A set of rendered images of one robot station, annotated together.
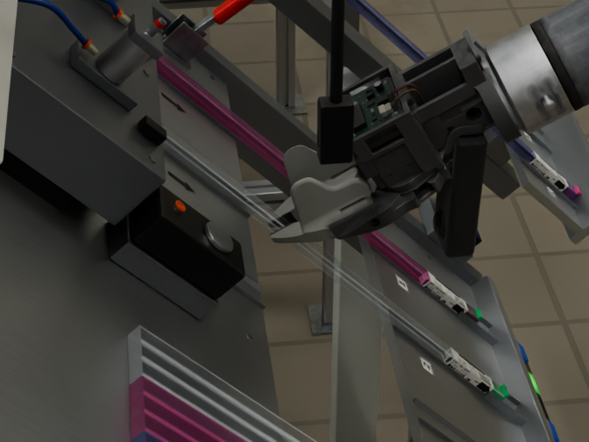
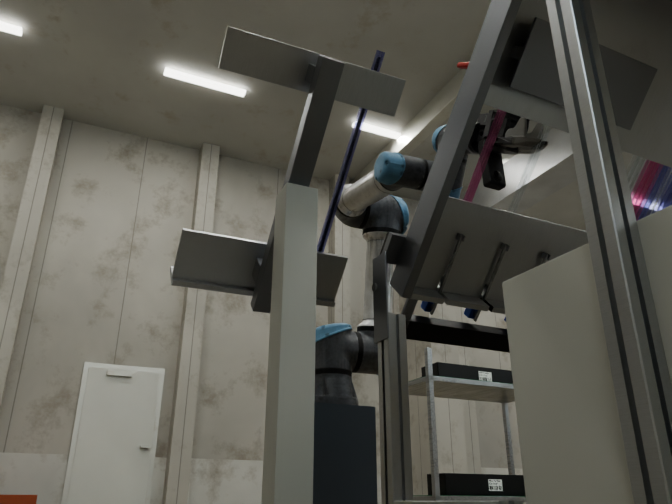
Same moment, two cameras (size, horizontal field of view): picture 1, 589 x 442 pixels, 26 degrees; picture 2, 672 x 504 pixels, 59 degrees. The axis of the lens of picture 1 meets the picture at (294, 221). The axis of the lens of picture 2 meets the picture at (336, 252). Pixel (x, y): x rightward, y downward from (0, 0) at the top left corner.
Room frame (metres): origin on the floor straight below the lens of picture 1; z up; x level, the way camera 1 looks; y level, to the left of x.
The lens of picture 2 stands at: (1.51, 0.83, 0.32)
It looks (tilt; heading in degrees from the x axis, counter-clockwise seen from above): 23 degrees up; 252
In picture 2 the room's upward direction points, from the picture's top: straight up
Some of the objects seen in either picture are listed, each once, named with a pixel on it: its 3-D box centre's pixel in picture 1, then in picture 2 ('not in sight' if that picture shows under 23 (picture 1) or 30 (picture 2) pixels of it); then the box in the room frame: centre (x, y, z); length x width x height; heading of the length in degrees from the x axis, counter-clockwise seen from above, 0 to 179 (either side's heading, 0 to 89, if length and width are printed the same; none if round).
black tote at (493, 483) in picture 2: not in sight; (478, 485); (-0.40, -2.33, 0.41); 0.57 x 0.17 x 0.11; 7
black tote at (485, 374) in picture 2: not in sight; (469, 378); (-0.40, -2.33, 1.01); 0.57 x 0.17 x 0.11; 7
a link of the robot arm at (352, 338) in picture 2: not in sight; (333, 348); (0.99, -0.74, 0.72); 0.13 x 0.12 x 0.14; 2
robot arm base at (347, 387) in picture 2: not in sight; (330, 390); (1.00, -0.74, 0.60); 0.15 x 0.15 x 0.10
